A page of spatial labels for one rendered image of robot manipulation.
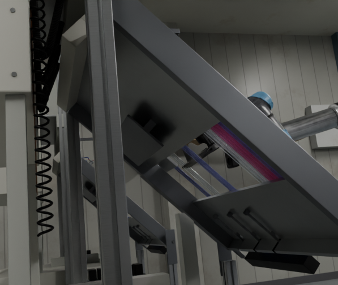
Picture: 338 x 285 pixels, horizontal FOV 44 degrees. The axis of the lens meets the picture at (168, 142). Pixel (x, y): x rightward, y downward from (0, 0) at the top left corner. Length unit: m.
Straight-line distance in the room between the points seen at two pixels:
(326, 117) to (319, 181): 0.76
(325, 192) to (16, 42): 0.59
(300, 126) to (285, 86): 3.97
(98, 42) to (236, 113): 0.27
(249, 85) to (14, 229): 4.72
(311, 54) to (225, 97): 5.11
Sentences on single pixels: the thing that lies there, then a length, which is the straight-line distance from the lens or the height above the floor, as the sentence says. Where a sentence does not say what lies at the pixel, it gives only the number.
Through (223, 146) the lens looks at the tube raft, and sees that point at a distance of 0.95.
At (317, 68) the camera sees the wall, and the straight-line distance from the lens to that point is 5.80.
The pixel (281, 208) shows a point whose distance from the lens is 1.02.
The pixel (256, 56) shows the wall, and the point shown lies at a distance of 5.42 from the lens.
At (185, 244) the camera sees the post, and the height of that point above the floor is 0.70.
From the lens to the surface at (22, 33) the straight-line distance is 0.73.
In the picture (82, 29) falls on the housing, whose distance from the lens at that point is 0.95.
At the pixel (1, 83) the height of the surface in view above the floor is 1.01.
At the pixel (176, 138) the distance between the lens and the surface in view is 1.05.
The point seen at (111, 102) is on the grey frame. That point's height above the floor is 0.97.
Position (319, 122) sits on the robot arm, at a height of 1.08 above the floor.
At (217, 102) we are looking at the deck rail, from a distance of 0.74.
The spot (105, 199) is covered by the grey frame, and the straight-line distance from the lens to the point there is 0.62.
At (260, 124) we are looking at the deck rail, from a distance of 0.77.
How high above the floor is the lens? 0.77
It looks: 11 degrees up
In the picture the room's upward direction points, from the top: 6 degrees counter-clockwise
